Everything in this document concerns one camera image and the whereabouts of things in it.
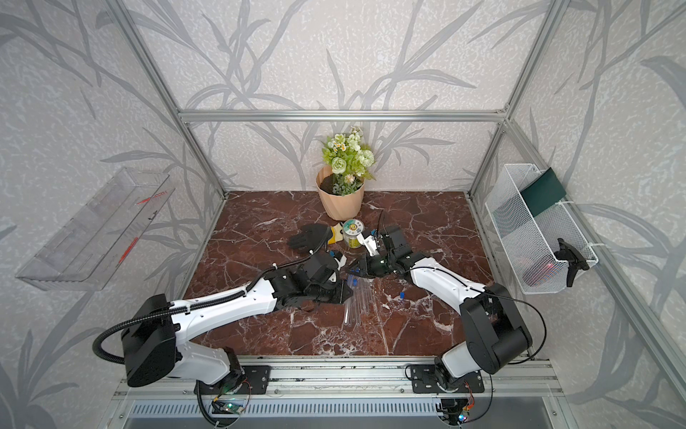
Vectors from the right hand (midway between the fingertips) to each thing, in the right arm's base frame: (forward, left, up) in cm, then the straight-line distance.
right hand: (348, 269), depth 82 cm
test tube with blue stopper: (-11, -1, -3) cm, 11 cm away
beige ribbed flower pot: (+28, +4, -2) cm, 28 cm away
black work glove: (+20, +15, -11) cm, 27 cm away
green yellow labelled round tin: (+19, 0, -5) cm, 20 cm away
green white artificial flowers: (+35, -1, +14) cm, 38 cm away
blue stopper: (-3, -18, -13) cm, 23 cm away
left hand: (-8, -2, -1) cm, 9 cm away
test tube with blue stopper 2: (-1, -5, -13) cm, 14 cm away
